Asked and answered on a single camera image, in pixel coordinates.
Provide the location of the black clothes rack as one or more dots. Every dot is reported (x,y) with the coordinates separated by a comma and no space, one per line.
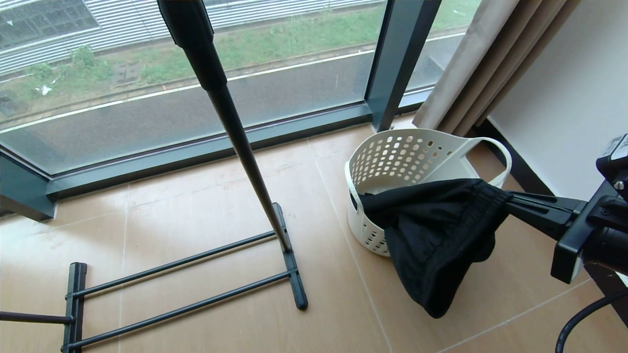
(229,117)

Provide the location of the black shorts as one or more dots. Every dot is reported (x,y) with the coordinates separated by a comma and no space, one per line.
(431,245)

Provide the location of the white laundry basket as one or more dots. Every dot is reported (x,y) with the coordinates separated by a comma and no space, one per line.
(458,164)

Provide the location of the window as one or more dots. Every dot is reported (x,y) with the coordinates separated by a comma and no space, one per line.
(402,59)

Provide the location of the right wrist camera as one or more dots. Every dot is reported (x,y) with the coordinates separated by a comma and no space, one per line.
(613,157)

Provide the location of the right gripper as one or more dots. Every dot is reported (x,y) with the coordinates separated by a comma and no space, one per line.
(569,255)

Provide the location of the beige curtain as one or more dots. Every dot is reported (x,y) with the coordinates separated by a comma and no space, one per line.
(471,73)

